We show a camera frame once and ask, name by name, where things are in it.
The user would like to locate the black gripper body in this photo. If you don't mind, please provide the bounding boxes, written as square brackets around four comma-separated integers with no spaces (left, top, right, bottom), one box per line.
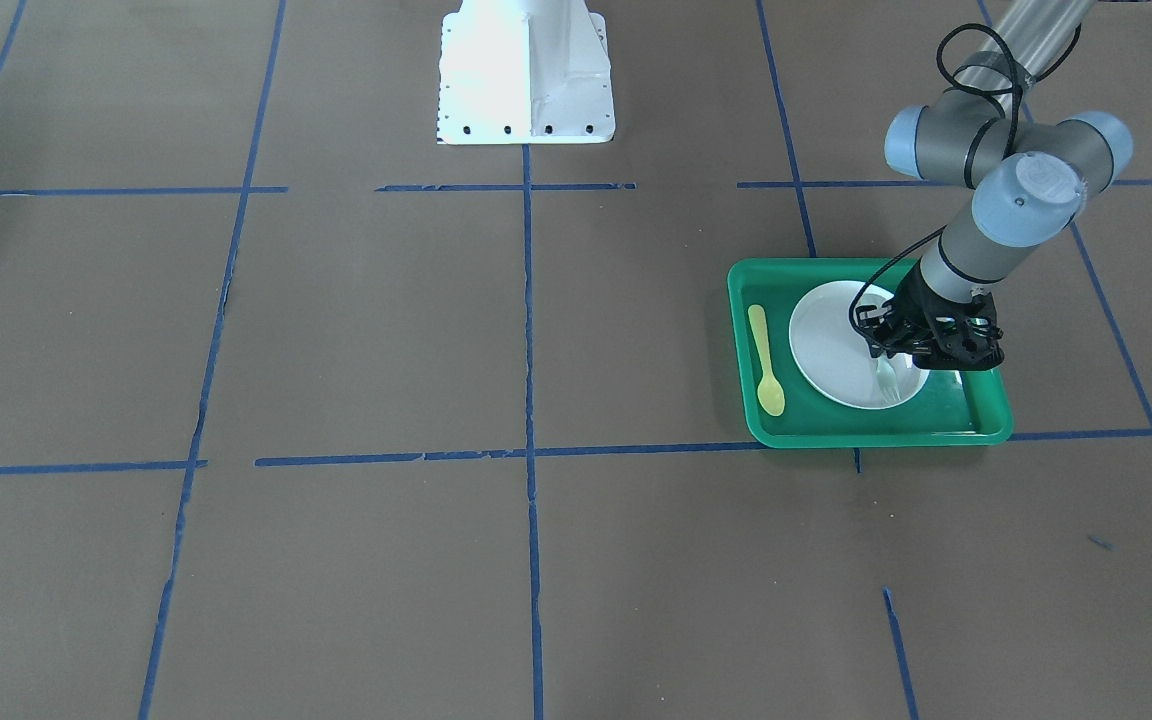
[890,268,969,346]

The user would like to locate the white plastic fork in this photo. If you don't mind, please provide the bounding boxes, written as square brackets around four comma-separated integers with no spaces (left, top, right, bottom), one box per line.
[876,354,902,407]

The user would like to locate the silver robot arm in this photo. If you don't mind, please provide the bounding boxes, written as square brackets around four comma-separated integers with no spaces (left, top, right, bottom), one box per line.
[849,1,1135,372]

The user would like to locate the white plate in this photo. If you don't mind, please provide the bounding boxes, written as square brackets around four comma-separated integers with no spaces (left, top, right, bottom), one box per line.
[787,281,931,411]

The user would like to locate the green plastic tray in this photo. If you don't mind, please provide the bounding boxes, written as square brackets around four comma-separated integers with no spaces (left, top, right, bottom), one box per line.
[727,258,1011,448]

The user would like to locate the yellow plastic spoon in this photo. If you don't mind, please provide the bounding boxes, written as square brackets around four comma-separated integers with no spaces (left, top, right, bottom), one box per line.
[746,304,786,416]

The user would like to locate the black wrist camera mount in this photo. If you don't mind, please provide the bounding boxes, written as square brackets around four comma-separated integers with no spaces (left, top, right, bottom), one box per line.
[914,291,1005,372]

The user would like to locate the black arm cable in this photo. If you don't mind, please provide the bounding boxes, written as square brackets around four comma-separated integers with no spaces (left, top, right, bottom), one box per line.
[848,24,1083,331]

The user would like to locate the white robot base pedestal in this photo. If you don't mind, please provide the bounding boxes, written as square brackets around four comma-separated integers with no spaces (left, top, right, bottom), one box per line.
[435,1,617,146]

